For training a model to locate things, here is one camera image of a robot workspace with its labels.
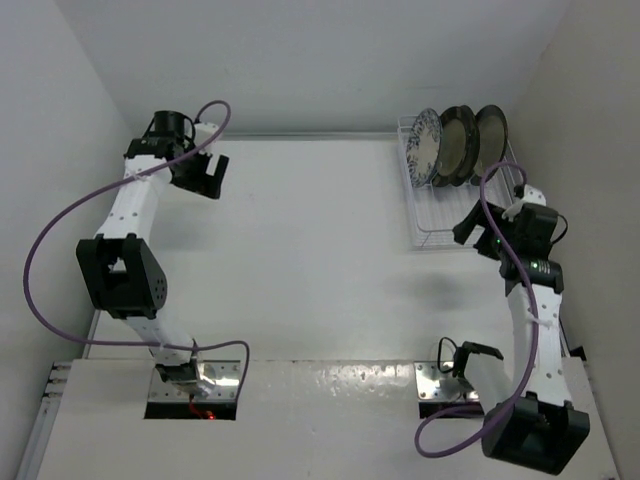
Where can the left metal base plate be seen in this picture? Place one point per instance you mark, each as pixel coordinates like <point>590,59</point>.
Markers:
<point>220,382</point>

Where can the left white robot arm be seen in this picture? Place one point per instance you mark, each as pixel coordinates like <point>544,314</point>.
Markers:
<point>122,275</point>

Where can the white front board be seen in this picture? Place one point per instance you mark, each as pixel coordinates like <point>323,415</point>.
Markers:
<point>295,420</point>

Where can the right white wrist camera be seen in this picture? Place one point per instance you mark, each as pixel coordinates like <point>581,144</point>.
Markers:
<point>524,195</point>

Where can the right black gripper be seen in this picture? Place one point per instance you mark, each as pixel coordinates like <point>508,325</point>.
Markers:
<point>474,217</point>

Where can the white wire dish rack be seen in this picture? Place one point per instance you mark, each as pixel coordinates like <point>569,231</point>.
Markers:
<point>433,212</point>

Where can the metal base plate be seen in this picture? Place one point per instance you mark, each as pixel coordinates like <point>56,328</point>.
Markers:
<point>435,383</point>
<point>220,382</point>

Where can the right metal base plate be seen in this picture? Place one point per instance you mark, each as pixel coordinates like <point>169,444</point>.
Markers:
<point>435,383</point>

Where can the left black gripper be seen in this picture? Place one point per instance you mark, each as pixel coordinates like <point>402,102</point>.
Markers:
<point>205,184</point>

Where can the brown striped rim plate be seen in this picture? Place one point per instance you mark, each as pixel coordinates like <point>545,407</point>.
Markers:
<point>459,147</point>

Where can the grey rim plate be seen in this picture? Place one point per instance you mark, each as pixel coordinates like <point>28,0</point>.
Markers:
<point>493,140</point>

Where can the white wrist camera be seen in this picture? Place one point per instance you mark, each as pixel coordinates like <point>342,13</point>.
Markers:
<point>206,134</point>
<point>524,195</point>

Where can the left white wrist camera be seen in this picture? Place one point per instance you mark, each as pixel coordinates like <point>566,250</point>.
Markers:
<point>206,134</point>

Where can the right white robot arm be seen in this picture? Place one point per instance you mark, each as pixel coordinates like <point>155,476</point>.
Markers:
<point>529,416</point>

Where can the blue floral plate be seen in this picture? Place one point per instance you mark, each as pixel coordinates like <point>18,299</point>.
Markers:
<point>423,147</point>

